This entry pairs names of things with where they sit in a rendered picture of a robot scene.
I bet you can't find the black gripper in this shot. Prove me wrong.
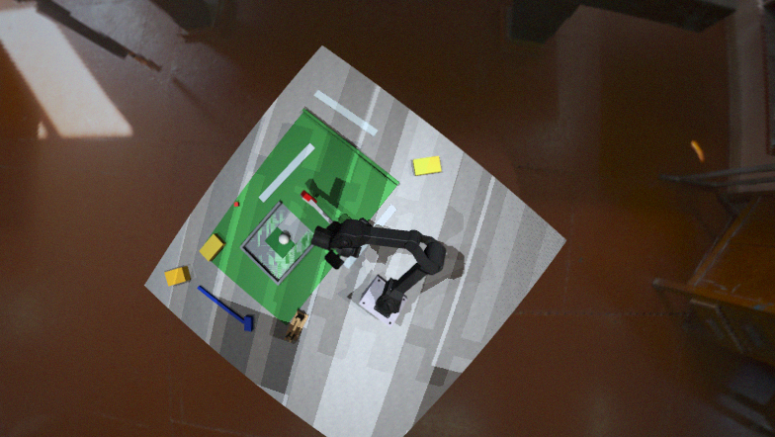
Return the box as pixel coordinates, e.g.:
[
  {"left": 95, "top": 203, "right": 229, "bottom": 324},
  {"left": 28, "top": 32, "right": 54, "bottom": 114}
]
[{"left": 324, "top": 218, "right": 371, "bottom": 269}]

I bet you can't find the green flat mat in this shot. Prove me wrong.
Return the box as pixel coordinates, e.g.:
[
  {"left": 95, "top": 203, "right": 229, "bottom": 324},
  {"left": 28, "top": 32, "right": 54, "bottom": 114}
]
[{"left": 205, "top": 113, "right": 397, "bottom": 326}]

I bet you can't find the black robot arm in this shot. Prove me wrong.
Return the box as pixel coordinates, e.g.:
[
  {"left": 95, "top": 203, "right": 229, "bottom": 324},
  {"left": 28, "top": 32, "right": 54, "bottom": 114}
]
[{"left": 310, "top": 218, "right": 446, "bottom": 318}]

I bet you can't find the blue golf putter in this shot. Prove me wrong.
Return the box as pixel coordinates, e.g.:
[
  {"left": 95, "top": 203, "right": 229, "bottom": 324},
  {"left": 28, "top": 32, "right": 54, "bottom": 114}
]
[{"left": 197, "top": 286, "right": 254, "bottom": 332}]

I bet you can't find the light grey flat bar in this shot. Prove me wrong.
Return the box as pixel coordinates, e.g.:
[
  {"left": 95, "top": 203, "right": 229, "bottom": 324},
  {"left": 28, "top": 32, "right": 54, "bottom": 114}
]
[
  {"left": 314, "top": 90, "right": 378, "bottom": 136},
  {"left": 343, "top": 205, "right": 397, "bottom": 269},
  {"left": 259, "top": 143, "right": 315, "bottom": 203}
]

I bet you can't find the yellow rectangular block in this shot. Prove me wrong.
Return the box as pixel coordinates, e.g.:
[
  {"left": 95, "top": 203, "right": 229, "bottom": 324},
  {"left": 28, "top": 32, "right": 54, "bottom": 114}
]
[
  {"left": 199, "top": 233, "right": 226, "bottom": 262},
  {"left": 164, "top": 266, "right": 191, "bottom": 287},
  {"left": 413, "top": 156, "right": 441, "bottom": 176}
]

